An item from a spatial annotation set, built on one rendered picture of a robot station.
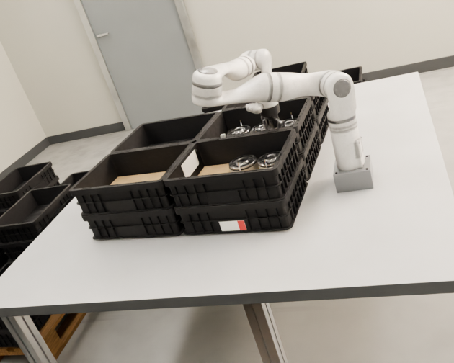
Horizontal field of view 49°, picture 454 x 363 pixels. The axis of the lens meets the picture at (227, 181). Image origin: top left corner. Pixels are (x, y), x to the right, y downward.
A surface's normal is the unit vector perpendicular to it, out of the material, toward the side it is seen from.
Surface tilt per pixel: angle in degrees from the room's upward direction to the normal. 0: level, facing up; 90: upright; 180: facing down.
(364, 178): 90
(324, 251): 0
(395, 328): 0
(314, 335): 0
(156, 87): 90
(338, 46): 90
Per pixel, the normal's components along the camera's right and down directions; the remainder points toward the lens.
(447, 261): -0.28, -0.86
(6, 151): 0.93, -0.13
